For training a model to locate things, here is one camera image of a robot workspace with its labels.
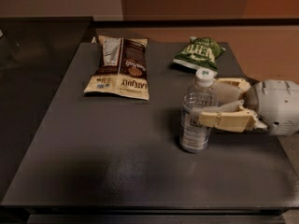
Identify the clear plastic water bottle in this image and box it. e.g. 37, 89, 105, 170
179, 67, 218, 153

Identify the brown cream chip bag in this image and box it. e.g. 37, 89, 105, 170
84, 35, 150, 101

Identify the green snack bag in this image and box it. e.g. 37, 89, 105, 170
173, 36, 226, 73

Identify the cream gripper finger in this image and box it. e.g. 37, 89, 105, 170
190, 100, 268, 133
214, 77, 250, 102

